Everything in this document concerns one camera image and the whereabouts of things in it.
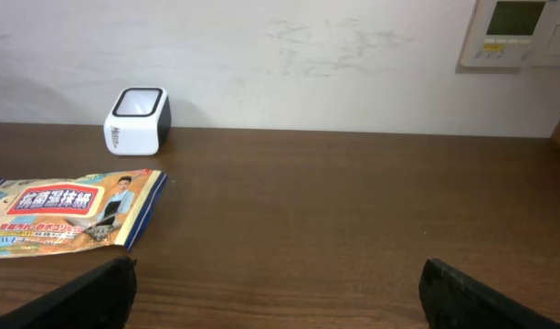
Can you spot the white barcode scanner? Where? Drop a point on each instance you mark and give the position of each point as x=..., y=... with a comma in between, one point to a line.
x=139, y=122

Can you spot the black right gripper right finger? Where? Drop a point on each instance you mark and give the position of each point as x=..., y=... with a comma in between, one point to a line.
x=451, y=299

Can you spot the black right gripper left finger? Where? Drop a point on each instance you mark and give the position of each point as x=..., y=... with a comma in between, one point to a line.
x=101, y=298

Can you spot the yellow wet wipes pack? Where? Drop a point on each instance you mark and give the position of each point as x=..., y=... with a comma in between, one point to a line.
x=41, y=217

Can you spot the wall control panel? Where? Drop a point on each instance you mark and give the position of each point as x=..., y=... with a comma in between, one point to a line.
x=512, y=34

